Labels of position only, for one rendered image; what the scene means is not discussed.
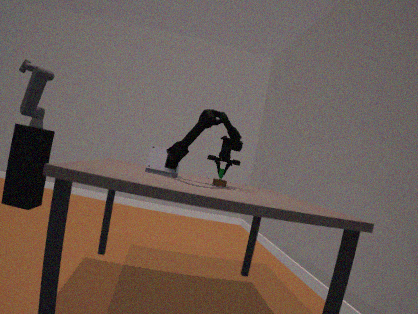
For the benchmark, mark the brown wooden block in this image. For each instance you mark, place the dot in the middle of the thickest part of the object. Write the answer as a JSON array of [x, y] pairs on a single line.
[[218, 182]]

